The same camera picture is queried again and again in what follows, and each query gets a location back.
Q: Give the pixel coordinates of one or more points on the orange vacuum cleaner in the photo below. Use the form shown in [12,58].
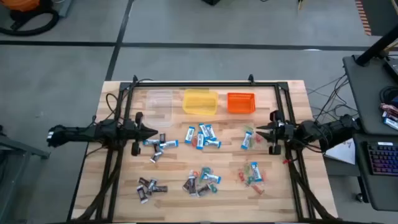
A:
[18,3]

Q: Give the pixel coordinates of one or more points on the white paper sheet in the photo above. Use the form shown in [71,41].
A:
[343,152]

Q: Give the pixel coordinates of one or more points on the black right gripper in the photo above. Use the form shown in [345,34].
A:
[284,133]

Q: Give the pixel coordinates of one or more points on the orange gummy candy packet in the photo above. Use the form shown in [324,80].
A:
[257,189]
[264,176]

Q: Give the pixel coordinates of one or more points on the black desk caster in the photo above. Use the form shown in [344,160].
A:
[359,197]

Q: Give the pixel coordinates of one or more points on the grey desk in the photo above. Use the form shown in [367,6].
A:
[367,93]

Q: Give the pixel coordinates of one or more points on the silver black snack wrapper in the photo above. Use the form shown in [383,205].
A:
[192,186]

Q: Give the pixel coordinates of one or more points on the black stand pole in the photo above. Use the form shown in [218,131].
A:
[377,46]

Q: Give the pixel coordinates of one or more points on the dark laptop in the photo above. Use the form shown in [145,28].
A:
[392,70]

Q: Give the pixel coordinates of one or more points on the pink white wrapper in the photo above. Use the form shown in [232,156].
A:
[195,173]

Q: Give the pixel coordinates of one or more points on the grey metal stand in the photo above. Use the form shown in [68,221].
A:
[18,149]

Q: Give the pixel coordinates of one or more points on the yellow plastic bin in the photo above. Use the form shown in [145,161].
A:
[200,102]

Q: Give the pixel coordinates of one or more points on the orange plastic basket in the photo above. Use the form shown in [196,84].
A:
[241,102]

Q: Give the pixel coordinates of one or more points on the backlit black keyboard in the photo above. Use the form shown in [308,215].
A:
[384,158]

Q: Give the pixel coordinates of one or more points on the blue white candy bar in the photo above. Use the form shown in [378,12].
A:
[189,134]
[151,142]
[203,130]
[211,132]
[211,178]
[200,141]
[256,171]
[246,140]
[213,143]
[169,143]

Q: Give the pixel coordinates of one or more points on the red gummy candy packet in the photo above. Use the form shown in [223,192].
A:
[258,138]
[241,176]
[194,142]

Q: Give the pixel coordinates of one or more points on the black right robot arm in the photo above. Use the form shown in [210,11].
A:
[329,130]

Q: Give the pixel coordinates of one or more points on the black aluminium table frame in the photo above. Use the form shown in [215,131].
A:
[202,84]

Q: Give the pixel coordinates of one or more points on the teal gummy candy packet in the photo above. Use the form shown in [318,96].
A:
[206,170]
[213,188]
[249,180]

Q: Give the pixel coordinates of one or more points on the blue white snack packet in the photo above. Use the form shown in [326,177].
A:
[391,122]

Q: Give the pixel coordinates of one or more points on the pink snack packet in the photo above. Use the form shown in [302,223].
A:
[388,109]

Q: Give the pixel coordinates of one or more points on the clear plastic bin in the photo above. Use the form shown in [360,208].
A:
[150,94]

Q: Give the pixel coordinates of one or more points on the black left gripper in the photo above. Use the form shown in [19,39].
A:
[130,133]

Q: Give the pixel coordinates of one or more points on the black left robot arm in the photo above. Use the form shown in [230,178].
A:
[81,134]

